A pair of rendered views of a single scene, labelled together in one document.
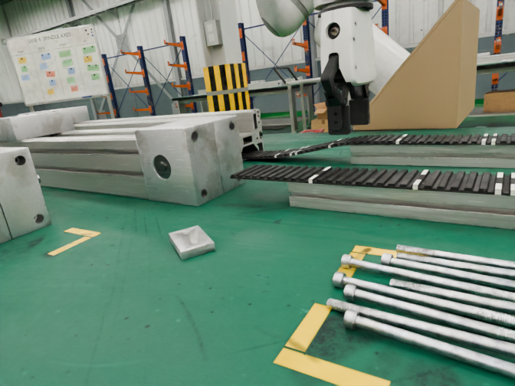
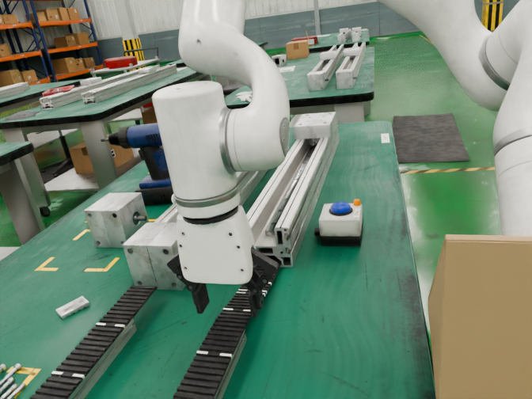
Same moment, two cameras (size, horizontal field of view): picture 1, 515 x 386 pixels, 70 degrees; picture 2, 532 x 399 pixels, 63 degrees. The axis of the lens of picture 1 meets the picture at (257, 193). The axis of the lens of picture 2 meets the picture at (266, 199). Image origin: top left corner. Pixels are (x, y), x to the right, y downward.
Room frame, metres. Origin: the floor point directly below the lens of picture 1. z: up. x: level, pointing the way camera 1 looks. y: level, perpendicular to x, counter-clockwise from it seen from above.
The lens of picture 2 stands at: (0.46, -0.68, 1.22)
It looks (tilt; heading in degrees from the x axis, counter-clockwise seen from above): 23 degrees down; 72
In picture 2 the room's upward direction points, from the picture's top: 8 degrees counter-clockwise
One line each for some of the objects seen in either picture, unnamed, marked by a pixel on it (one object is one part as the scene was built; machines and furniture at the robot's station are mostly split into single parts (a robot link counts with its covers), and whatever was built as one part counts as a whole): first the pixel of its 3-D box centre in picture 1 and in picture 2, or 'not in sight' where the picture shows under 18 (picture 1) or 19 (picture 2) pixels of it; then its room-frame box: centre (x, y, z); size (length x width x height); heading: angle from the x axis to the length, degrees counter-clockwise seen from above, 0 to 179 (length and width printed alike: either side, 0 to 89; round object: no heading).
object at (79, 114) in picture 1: (55, 122); (316, 129); (1.05, 0.53, 0.87); 0.16 x 0.11 x 0.07; 54
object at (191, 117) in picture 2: not in sight; (199, 138); (0.56, -0.15, 1.09); 0.09 x 0.08 x 0.13; 147
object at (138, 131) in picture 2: not in sight; (142, 165); (0.50, 0.51, 0.89); 0.20 x 0.08 x 0.22; 154
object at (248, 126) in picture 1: (113, 138); (303, 172); (0.90, 0.33, 0.82); 0.80 x 0.10 x 0.09; 54
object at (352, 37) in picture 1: (346, 45); (216, 239); (0.55, -0.15, 0.95); 0.10 x 0.07 x 0.11; 144
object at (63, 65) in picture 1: (67, 99); not in sight; (5.93, 2.74, 0.97); 1.51 x 0.50 x 1.95; 77
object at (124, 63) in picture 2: not in sight; (134, 92); (0.81, 5.43, 0.50); 1.03 x 0.55 x 1.01; 62
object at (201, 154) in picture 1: (198, 155); (169, 255); (0.50, 0.07, 0.83); 0.12 x 0.09 x 0.10; 144
